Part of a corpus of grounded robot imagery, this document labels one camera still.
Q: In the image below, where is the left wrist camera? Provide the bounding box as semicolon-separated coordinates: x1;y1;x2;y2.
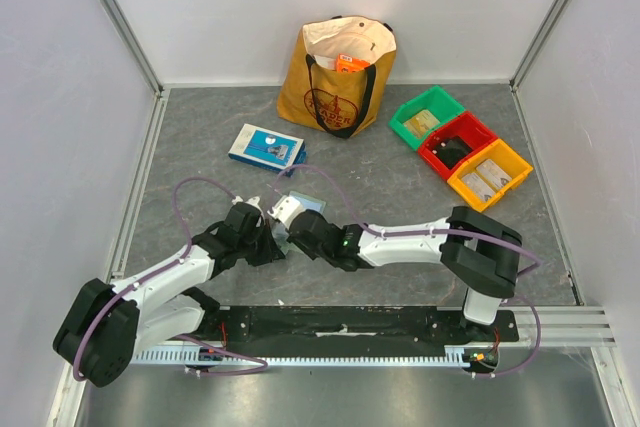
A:
232;196;261;210

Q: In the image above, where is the slotted cable duct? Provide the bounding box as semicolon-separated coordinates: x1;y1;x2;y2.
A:
131;342;470;368

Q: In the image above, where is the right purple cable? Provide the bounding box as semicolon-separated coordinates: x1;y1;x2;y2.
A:
272;164;544;379

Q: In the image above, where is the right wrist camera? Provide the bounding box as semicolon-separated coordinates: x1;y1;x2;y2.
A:
268;196;305;229

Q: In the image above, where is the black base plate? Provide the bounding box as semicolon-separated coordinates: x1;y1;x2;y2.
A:
196;306;519;345

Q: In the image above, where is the brown tote bag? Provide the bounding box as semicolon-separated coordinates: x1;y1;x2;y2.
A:
277;16;397;139

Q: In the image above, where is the green plastic bin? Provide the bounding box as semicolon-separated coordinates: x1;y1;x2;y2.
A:
389;86;465;151

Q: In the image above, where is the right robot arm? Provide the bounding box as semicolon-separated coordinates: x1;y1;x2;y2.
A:
279;206;523;341

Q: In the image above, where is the gold credit card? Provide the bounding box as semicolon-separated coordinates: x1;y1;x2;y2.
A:
403;109;440;138

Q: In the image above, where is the orange box in bag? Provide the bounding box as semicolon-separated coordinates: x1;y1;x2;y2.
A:
335;54;370;73

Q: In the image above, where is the black credit card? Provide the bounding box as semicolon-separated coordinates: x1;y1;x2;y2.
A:
433;136;472;169

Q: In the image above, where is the yellow plastic bin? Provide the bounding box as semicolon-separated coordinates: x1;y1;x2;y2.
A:
447;139;533;212

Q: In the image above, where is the green card holder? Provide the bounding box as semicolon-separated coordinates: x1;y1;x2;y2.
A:
271;191;326;254

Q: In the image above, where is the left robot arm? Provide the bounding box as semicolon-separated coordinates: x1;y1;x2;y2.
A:
53;197;284;387

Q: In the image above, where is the red plastic bin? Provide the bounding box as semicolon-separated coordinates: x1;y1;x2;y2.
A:
417;111;498;180

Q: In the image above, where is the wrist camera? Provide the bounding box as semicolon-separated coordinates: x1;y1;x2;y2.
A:
268;196;305;229
232;196;261;210

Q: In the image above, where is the silver card in yellow bin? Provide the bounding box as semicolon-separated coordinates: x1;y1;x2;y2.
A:
476;158;512;191

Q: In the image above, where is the blue white product box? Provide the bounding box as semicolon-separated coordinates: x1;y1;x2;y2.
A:
228;123;307;173

